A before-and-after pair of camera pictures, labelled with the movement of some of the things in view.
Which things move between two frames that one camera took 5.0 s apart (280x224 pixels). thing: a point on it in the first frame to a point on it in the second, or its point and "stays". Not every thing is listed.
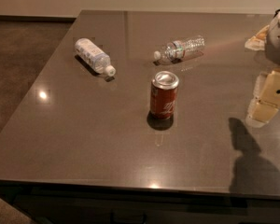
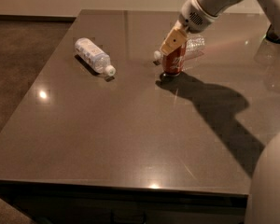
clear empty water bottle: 181,49 stays
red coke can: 163,99 to 175,62
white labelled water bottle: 94,57 stays
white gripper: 278,42 to 192,19
